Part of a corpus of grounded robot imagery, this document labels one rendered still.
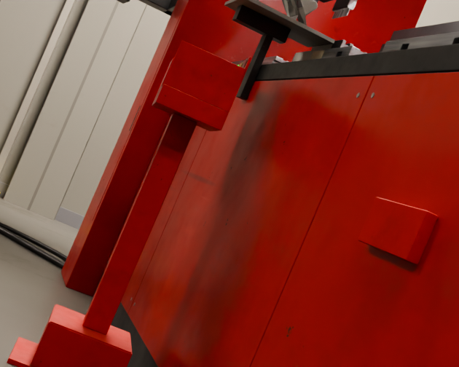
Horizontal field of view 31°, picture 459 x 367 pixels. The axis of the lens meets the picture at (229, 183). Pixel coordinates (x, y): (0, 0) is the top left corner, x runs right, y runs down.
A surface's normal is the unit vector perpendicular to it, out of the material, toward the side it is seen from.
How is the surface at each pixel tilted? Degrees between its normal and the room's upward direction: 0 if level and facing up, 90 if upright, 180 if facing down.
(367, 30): 90
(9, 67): 90
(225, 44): 90
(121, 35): 90
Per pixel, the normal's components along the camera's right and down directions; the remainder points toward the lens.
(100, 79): 0.09, 0.03
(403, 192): -0.88, -0.38
